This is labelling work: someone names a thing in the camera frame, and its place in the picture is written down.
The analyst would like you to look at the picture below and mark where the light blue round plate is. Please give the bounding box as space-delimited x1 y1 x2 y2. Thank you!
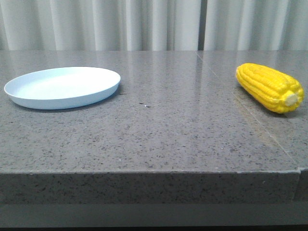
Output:
4 67 121 110

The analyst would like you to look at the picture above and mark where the yellow corn cob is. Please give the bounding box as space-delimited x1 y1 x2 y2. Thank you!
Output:
236 63 304 114

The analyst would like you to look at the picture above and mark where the white pleated curtain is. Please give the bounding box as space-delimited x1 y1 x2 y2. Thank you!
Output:
0 0 308 51

